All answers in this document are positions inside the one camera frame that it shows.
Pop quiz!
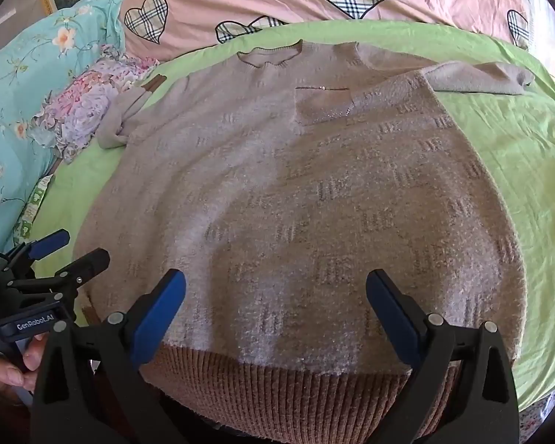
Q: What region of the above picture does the green bed sheet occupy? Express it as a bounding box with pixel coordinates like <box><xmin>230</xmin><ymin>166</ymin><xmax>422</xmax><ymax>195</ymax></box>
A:
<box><xmin>14</xmin><ymin>21</ymin><xmax>555</xmax><ymax>414</ymax></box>

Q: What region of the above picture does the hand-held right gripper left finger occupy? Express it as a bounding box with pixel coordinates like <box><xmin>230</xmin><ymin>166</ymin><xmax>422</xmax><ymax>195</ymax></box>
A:
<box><xmin>30</xmin><ymin>268</ymin><xmax>188</xmax><ymax>444</ymax></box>

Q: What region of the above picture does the person's left hand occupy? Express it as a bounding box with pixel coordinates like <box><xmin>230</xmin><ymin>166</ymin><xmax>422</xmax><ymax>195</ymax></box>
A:
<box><xmin>0</xmin><ymin>333</ymin><xmax>49</xmax><ymax>403</ymax></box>

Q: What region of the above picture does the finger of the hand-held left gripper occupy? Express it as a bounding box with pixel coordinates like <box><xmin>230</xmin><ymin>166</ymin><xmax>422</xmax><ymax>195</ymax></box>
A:
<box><xmin>2</xmin><ymin>229</ymin><xmax>71</xmax><ymax>283</ymax></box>
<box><xmin>9</xmin><ymin>248</ymin><xmax>111</xmax><ymax>302</ymax></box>

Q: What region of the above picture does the teal floral pillow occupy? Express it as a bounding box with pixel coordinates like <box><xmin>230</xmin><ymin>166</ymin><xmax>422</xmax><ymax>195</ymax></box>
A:
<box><xmin>0</xmin><ymin>0</ymin><xmax>135</xmax><ymax>253</ymax></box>

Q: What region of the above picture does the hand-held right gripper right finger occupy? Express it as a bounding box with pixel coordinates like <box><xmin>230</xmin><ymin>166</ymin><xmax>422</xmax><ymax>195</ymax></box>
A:
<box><xmin>365</xmin><ymin>268</ymin><xmax>521</xmax><ymax>444</ymax></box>

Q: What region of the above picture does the beige knitted sweater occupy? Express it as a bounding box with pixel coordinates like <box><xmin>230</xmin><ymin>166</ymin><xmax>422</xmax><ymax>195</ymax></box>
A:
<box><xmin>71</xmin><ymin>41</ymin><xmax>535</xmax><ymax>442</ymax></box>

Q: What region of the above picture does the green printed cloth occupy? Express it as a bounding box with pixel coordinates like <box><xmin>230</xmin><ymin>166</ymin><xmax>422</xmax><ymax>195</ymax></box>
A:
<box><xmin>14</xmin><ymin>173</ymin><xmax>56</xmax><ymax>246</ymax></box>

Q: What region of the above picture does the purple floral cloth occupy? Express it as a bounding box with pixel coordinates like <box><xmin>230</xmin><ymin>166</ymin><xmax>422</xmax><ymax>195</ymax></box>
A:
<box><xmin>51</xmin><ymin>44</ymin><xmax>160</xmax><ymax>162</ymax></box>

